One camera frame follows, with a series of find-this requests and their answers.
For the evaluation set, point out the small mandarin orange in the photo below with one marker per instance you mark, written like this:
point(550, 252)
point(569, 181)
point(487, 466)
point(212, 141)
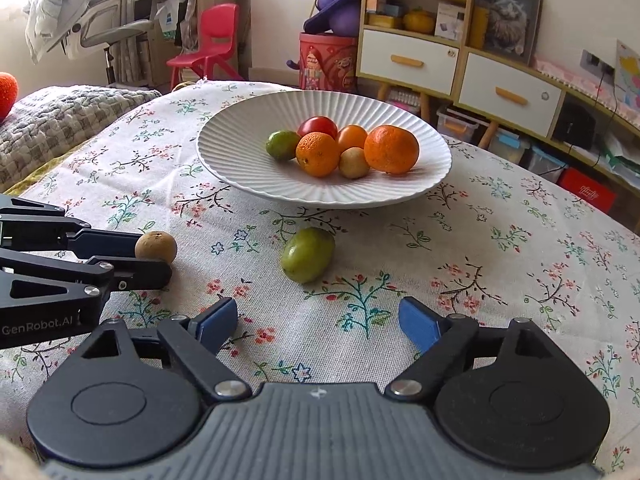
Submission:
point(318, 154)

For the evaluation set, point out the wall power socket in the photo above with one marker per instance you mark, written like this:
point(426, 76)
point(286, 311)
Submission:
point(594, 65)

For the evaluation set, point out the green jujube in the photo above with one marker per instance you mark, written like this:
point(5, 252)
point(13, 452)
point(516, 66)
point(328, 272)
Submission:
point(281, 145)
point(307, 254)

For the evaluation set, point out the red strawberry plush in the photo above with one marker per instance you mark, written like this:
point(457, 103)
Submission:
point(8, 94)

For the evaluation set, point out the black box in sideboard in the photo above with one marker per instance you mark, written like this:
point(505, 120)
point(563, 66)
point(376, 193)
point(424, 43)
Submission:
point(575, 126)

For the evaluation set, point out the red plastic chair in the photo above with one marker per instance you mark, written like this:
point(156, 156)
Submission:
point(217, 44)

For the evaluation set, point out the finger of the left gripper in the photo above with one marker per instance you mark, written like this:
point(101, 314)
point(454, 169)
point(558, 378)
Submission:
point(28, 226)
point(117, 274)

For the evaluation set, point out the floral tablecloth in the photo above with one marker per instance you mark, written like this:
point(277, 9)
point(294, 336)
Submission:
point(492, 241)

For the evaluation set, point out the red tomato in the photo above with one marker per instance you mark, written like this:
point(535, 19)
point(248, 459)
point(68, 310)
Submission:
point(320, 124)

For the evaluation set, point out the red box under sideboard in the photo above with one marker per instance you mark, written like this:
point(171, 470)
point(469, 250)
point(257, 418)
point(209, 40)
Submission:
point(591, 191)

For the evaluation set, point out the brown longan fruit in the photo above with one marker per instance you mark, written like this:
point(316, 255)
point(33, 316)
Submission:
point(353, 164)
point(157, 245)

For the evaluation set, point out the colourful map poster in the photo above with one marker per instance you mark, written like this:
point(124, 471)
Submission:
point(627, 74)

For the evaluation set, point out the purple plush toy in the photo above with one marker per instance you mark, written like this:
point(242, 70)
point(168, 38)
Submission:
point(341, 17)

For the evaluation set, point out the white box on shelf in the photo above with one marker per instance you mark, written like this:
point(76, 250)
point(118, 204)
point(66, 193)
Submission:
point(449, 21)

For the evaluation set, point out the long low wooden sideboard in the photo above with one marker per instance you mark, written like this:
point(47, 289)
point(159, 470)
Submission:
point(599, 129)

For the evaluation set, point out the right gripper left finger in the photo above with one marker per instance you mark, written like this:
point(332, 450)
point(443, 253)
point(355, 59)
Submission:
point(192, 345)

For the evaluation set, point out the cat picture frame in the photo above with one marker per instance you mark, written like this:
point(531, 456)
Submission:
point(512, 28)

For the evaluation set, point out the clear storage bin orange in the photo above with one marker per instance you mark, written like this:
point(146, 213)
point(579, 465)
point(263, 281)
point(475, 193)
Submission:
point(460, 125)

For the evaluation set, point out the grey office chair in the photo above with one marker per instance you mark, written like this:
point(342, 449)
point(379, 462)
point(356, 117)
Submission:
point(83, 27)

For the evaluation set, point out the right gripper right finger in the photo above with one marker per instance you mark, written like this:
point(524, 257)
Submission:
point(443, 342)

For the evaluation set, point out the wooden desk shelf unit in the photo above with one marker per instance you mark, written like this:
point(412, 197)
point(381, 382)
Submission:
point(174, 31)

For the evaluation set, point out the white ribbed plate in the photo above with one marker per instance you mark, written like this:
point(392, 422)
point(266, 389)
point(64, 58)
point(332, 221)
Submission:
point(232, 146)

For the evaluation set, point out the large orange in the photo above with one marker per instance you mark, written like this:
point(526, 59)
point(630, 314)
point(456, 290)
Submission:
point(391, 149)

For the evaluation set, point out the yellow pot on shelf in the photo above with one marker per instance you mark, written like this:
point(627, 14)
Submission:
point(420, 21)

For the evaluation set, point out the yellow patterned cloth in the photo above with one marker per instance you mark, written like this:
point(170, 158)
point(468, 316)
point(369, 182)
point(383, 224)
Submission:
point(36, 176)

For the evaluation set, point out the wooden shelf cabinet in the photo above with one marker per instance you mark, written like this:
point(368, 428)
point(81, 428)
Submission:
point(507, 93)

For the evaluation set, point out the red decorated bucket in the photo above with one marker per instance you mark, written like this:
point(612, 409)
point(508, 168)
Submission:
point(327, 62)

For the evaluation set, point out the small orange tomato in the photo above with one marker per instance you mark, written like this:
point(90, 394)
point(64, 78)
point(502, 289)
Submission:
point(351, 136)

